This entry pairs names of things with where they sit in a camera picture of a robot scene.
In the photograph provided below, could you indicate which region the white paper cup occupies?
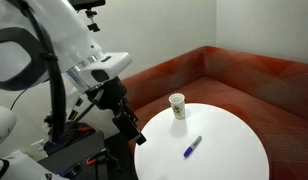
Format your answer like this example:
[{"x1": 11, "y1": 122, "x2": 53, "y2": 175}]
[{"x1": 168, "y1": 92, "x2": 187, "y2": 121}]

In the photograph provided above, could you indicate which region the orange red corner sofa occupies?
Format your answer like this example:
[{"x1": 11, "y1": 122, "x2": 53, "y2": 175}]
[{"x1": 122, "y1": 45, "x2": 308, "y2": 180}]

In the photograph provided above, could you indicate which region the black camera on mount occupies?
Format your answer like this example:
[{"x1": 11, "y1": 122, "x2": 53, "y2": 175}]
[{"x1": 68, "y1": 0, "x2": 107, "y2": 33}]

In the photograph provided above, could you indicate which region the blue marker pen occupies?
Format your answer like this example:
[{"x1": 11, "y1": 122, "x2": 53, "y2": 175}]
[{"x1": 183, "y1": 134, "x2": 203, "y2": 159}]

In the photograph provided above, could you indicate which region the black bag with red trim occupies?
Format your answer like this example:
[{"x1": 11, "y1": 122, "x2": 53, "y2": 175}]
[{"x1": 38, "y1": 130, "x2": 137, "y2": 180}]

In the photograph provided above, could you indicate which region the thin black wall cable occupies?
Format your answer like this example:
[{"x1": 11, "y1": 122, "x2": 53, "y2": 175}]
[{"x1": 9, "y1": 87, "x2": 29, "y2": 111}]

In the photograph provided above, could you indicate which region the black backpack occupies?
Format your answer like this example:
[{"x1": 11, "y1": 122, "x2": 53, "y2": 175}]
[{"x1": 43, "y1": 120, "x2": 97, "y2": 155}]

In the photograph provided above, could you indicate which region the white wall outlet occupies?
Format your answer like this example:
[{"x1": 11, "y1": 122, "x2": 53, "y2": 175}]
[{"x1": 30, "y1": 138, "x2": 46, "y2": 153}]

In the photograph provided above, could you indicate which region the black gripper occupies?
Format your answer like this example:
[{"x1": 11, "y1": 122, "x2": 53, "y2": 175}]
[{"x1": 85, "y1": 76, "x2": 148, "y2": 146}]

